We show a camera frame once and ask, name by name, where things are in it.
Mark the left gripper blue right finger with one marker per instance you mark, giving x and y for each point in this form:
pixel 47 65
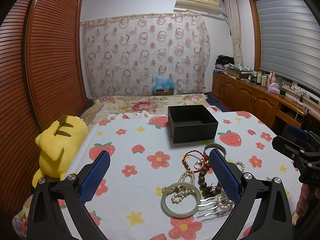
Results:
pixel 227 174

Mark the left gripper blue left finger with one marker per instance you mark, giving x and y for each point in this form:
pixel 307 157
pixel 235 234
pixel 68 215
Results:
pixel 91 176

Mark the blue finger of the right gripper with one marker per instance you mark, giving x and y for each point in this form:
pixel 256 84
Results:
pixel 287 148
pixel 296 132

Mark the silver pearl hair comb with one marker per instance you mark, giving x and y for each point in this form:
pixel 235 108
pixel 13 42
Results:
pixel 215 205

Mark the green jade bangle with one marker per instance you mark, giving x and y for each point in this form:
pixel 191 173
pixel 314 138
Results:
pixel 179 185

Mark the black open jewelry box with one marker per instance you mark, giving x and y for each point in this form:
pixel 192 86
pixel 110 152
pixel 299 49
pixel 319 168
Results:
pixel 191 123

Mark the person's right hand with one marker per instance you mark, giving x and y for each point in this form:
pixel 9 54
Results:
pixel 305 194

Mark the brown wooden side cabinet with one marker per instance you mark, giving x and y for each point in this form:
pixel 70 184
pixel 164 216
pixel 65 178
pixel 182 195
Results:
pixel 275 111

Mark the silver bangle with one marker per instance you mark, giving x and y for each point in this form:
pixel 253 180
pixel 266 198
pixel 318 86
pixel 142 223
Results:
pixel 212 146

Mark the pink tissue box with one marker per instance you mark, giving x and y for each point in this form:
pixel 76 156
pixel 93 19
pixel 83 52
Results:
pixel 273 88

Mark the yellow plush toy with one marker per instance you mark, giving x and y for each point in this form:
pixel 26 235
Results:
pixel 59 144

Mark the strawberry flower print cloth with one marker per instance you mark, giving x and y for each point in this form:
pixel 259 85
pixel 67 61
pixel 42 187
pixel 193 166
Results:
pixel 144 159

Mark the floral bed quilt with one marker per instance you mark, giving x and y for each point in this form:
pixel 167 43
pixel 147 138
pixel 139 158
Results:
pixel 129 107

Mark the grey window blind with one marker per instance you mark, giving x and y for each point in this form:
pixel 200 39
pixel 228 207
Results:
pixel 289 38

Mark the stack of folded clothes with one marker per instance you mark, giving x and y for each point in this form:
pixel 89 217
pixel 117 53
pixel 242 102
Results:
pixel 225 65

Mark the cardboard box with blue wrap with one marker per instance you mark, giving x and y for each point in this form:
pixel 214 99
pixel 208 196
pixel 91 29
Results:
pixel 163 86

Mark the brown louvered wardrobe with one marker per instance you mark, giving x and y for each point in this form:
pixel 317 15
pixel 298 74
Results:
pixel 41 80

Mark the beige tied window curtain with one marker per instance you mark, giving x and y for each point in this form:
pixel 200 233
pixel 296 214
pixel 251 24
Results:
pixel 235 29

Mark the circle pattern sheer curtain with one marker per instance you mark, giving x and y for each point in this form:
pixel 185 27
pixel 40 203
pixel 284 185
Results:
pixel 124 55

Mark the beige wall air conditioner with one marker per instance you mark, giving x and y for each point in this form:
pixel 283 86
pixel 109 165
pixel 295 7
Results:
pixel 208 6

